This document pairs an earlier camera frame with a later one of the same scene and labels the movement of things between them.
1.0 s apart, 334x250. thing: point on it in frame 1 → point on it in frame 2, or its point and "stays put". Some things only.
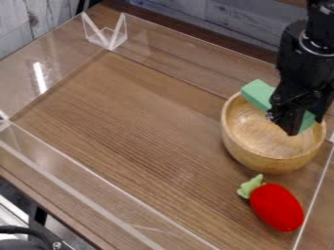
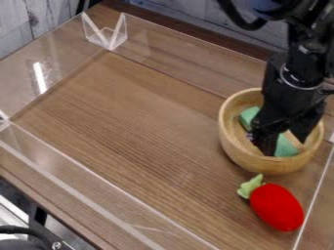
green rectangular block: x=257 y=93 → x=287 y=146
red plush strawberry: x=275 y=203 stays put
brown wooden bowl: x=257 y=142 stays put
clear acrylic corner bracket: x=106 y=37 stays put
